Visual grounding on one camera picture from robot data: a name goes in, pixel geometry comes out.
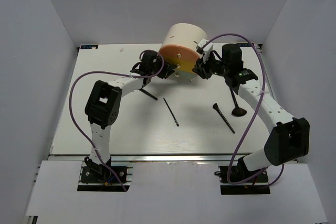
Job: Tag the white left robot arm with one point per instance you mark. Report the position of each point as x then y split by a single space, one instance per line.
104 101

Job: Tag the orange organizer drawer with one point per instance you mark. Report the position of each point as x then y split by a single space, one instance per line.
174 53

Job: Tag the blue corner label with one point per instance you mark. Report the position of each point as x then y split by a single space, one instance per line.
245 44
88 47

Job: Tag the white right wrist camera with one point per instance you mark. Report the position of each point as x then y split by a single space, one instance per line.
204 48

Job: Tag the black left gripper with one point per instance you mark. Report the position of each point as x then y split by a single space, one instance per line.
166 71

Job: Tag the slim black makeup brush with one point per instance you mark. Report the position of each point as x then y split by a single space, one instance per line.
217 109

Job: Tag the thin black mascara wand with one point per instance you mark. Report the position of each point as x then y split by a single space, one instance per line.
171 112

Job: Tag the cream cylindrical makeup organizer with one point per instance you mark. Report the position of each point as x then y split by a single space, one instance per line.
186 35

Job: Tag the blue left corner label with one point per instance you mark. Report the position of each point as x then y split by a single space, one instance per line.
88 47

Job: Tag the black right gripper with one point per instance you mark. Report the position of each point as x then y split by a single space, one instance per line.
201 68

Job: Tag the yellow organizer drawer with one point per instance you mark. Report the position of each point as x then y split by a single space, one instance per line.
186 64

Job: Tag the black powder brush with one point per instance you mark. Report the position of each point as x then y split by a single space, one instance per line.
148 94

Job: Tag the black fan makeup brush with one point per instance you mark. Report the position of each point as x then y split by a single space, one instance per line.
237 110

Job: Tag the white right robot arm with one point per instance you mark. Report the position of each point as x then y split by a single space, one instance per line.
288 136

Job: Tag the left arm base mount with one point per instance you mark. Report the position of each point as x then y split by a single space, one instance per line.
95 177

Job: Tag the blue right corner label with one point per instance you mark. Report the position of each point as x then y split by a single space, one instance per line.
245 44

